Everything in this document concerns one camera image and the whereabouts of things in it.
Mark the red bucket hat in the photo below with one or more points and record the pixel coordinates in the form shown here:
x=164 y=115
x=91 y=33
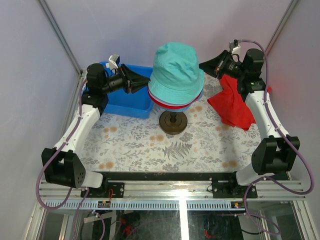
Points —
x=166 y=105

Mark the mannequin head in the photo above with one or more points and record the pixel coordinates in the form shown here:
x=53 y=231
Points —
x=173 y=123

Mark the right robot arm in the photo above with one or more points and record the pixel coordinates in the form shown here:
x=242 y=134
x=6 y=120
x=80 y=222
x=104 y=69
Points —
x=274 y=154

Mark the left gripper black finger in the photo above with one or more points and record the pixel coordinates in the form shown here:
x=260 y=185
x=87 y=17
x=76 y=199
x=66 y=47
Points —
x=137 y=75
x=135 y=88

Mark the aluminium rail frame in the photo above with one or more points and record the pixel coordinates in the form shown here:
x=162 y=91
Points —
x=164 y=190

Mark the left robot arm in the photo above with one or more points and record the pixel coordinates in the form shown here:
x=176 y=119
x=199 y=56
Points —
x=62 y=164

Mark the floral table mat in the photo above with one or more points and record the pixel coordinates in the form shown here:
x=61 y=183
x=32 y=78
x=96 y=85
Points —
x=127 y=144

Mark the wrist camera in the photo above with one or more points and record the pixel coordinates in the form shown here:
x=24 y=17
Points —
x=113 y=62
x=234 y=47

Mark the red cloth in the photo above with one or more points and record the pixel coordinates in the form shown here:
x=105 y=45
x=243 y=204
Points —
x=230 y=106

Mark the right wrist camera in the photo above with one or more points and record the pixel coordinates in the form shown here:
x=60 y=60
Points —
x=234 y=47

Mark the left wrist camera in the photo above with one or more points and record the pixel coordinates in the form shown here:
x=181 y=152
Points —
x=113 y=62

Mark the teal and white hat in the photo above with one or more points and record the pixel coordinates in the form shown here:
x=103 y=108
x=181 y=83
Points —
x=176 y=77

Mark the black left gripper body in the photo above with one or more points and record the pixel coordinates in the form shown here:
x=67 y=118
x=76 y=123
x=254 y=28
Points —
x=117 y=82

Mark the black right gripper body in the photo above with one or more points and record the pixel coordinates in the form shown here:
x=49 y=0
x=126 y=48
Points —
x=229 y=67

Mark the blue plastic bin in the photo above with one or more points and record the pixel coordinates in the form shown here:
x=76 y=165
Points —
x=137 y=105

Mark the blue bucket hat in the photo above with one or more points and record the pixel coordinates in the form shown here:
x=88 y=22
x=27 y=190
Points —
x=196 y=98

